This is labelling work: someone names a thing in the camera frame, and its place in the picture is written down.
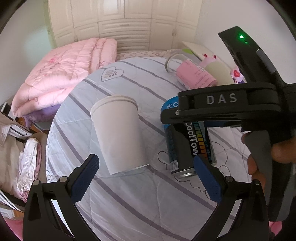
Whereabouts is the blue printed cup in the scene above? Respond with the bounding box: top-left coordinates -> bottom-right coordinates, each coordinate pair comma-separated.
161,97 -> 218,179

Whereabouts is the pale green cup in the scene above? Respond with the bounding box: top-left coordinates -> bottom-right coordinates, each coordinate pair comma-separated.
205,61 -> 234,86

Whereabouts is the white paper cup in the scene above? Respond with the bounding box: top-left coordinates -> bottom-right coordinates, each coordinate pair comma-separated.
90,95 -> 149,175

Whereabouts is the pink transparent cup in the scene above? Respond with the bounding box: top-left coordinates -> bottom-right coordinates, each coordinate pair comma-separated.
165,50 -> 218,89

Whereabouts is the right hand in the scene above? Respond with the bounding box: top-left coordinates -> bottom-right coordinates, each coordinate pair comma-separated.
247,137 -> 296,190

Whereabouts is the striped white round cushion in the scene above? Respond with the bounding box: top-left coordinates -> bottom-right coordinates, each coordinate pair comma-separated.
45,57 -> 253,241

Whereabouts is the pink bunny plush left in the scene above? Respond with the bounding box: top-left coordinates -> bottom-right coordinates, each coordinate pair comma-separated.
199,54 -> 222,69

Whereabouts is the cream flat pillow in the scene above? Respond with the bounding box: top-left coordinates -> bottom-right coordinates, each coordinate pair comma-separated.
182,41 -> 214,60

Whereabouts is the folded pink quilt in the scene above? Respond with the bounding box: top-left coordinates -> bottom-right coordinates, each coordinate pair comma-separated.
11,38 -> 117,118

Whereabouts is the heart pattern bed sheet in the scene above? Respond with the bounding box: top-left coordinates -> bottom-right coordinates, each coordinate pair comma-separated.
116,49 -> 178,61

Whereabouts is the cream white wardrobe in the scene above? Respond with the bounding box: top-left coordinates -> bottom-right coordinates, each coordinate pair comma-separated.
47,0 -> 202,53

